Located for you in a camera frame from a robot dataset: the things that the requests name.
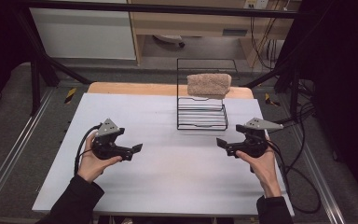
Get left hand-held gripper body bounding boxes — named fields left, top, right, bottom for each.
left=91, top=118, right=126, bottom=161

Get white cabinet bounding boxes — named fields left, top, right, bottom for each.
left=31, top=0, right=137, bottom=61

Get hanging cable bundle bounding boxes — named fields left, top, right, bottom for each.
left=249, top=8, right=282, bottom=71

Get right hand-held gripper black cable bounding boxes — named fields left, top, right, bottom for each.
left=265, top=136, right=322, bottom=215

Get left hand-held gripper black cable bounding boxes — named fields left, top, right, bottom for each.
left=74, top=123, right=103, bottom=176

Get black floor cables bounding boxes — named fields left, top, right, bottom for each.
left=265, top=77, right=318, bottom=133

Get brown towel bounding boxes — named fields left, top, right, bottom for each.
left=186, top=73, right=232, bottom=100

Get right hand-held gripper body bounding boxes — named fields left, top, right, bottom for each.
left=235, top=117, right=284, bottom=158

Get hand-held gripper black cable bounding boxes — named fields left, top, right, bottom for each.
left=265, top=136, right=322, bottom=215
left=74, top=123, right=103, bottom=176

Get wooden table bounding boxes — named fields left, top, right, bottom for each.
left=87, top=81, right=255, bottom=100

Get black metal frame crossbar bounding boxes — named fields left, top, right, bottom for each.
left=12, top=0, right=320, bottom=20

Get office chair base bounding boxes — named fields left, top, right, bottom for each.
left=152, top=34, right=186, bottom=49

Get person's right hand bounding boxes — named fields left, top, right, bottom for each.
left=236, top=135, right=282, bottom=199

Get person's left hand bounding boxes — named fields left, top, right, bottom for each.
left=76, top=133, right=123, bottom=184

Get light wooden desk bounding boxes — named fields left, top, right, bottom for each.
left=127, top=0, right=302, bottom=67

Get black wire rack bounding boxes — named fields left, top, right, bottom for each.
left=176, top=58, right=241, bottom=132

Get white power outlet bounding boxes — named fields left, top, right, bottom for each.
left=242, top=0, right=269, bottom=10

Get yellow black floor tape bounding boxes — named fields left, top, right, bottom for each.
left=63, top=87, right=77, bottom=105
left=264, top=92, right=282, bottom=107

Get aluminium floor rail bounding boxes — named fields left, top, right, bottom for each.
left=0, top=88, right=56, bottom=213
left=287, top=122, right=347, bottom=224

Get black metal frame stand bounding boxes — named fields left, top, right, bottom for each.
left=12, top=6, right=92, bottom=117
left=241, top=8, right=330, bottom=124

